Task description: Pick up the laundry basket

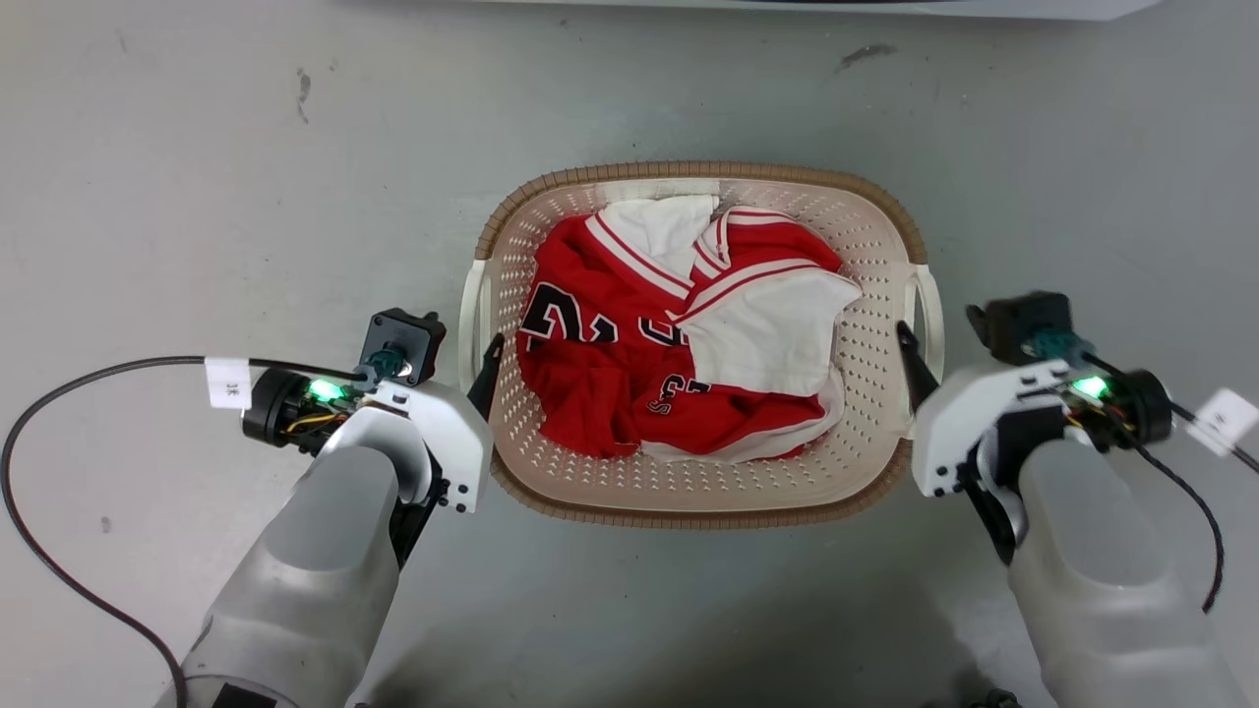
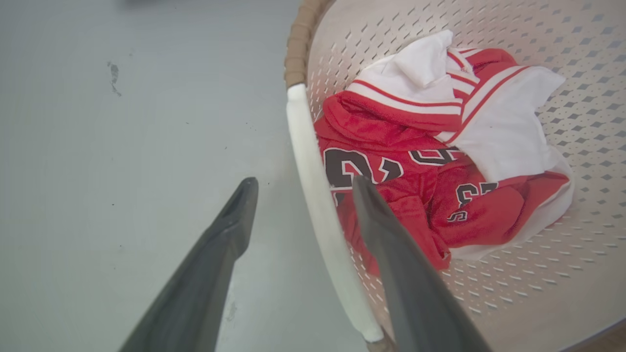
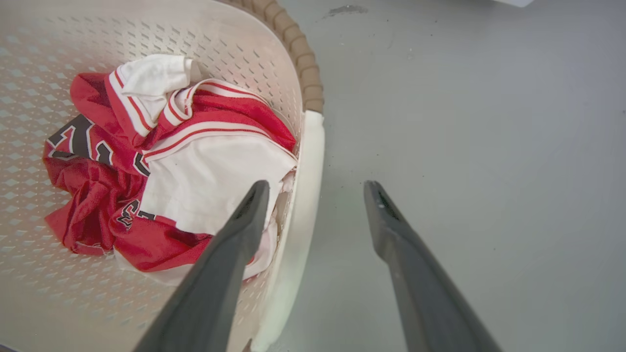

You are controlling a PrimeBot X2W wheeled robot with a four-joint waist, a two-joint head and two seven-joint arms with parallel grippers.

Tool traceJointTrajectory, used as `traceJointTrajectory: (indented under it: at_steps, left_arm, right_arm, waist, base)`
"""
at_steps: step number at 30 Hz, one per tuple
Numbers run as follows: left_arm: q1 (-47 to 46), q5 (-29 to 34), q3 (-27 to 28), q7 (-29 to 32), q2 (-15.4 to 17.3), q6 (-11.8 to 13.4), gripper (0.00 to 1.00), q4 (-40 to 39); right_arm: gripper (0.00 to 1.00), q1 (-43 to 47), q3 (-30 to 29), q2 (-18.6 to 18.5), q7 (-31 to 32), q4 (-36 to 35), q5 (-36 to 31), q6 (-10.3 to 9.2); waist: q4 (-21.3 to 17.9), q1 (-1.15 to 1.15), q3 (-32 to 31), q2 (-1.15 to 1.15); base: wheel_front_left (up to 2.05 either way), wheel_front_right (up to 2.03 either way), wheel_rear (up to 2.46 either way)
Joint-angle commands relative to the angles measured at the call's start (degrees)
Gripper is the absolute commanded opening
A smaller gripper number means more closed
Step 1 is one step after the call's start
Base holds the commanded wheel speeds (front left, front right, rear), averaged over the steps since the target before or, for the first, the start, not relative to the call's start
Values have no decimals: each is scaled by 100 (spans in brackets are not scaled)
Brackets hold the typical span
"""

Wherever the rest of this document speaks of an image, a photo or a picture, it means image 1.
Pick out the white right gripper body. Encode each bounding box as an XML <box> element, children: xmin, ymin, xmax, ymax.
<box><xmin>911</xmin><ymin>358</ymin><xmax>1075</xmax><ymax>500</ymax></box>

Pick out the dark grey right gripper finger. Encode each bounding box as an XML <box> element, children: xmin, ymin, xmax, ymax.
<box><xmin>894</xmin><ymin>320</ymin><xmax>941</xmax><ymax>415</ymax></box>

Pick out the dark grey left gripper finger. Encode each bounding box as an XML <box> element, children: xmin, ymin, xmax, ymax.
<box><xmin>466</xmin><ymin>333</ymin><xmax>507</xmax><ymax>420</ymax></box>

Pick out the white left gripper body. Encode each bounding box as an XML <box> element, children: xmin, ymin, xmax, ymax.
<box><xmin>362</xmin><ymin>379</ymin><xmax>496</xmax><ymax>515</ymax></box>

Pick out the beige perforated plastic laundry basket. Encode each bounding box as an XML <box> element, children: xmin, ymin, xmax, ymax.
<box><xmin>457</xmin><ymin>161</ymin><xmax>946</xmax><ymax>531</ymax></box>

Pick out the red and white sports jersey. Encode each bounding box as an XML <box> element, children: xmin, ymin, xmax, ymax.
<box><xmin>516</xmin><ymin>195</ymin><xmax>865</xmax><ymax>464</ymax></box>

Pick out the white paper cable tag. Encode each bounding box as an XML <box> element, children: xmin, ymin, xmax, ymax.
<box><xmin>204</xmin><ymin>356</ymin><xmax>255</xmax><ymax>411</ymax></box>
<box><xmin>1184</xmin><ymin>387</ymin><xmax>1259</xmax><ymax>457</ymax></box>

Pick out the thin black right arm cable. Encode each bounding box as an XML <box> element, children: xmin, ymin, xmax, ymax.
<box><xmin>1082</xmin><ymin>354</ymin><xmax>1259</xmax><ymax>615</ymax></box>

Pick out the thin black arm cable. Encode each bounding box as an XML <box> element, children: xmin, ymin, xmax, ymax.
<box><xmin>1082</xmin><ymin>354</ymin><xmax>1259</xmax><ymax>615</ymax></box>
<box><xmin>0</xmin><ymin>355</ymin><xmax>373</xmax><ymax>708</ymax></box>

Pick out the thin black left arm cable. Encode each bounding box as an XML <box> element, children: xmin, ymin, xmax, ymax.
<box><xmin>0</xmin><ymin>355</ymin><xmax>373</xmax><ymax>708</ymax></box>

